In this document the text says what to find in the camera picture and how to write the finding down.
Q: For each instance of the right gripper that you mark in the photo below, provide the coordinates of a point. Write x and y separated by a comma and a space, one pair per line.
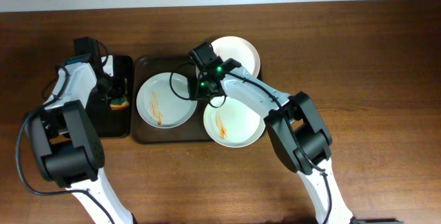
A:
205, 88

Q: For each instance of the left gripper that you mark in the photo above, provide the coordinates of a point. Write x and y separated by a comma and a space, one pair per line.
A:
115, 91

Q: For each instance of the green and yellow sponge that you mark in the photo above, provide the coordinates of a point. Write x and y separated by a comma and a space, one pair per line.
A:
119, 103

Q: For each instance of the white plate top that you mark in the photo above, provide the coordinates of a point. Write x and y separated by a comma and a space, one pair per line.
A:
241, 50

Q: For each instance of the white plate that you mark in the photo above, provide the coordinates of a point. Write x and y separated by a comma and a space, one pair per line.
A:
241, 50
160, 101
231, 123

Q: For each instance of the white plate bottom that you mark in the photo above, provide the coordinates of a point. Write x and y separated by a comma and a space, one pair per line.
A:
231, 123

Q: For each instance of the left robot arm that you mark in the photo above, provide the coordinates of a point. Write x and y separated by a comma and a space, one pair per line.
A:
66, 146

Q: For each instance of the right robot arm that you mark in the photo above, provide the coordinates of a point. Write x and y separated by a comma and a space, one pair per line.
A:
296, 130

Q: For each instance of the black plastic tray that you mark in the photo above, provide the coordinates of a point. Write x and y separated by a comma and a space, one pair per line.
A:
113, 123

